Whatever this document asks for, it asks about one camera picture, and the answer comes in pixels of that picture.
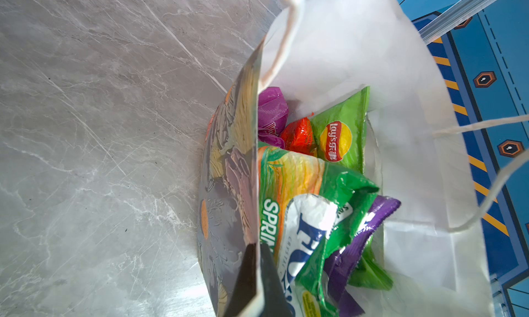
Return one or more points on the right aluminium frame post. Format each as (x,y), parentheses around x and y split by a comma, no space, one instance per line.
(452,17)

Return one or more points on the yellow green candy bag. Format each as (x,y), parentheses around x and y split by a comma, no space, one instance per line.
(309,209)

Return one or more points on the green Lays chips bag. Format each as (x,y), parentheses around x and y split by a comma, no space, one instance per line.
(340,133)

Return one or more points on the magenta grape candy bag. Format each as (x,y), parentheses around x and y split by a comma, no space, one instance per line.
(273,112)

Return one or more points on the small red snack packet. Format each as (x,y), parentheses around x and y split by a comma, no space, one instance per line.
(298,137)

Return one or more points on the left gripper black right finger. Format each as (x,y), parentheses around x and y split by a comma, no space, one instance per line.
(275,303)

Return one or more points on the floral white paper bag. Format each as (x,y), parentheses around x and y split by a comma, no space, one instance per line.
(318,52)

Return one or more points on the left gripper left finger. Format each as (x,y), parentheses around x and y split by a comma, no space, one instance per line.
(245,288)

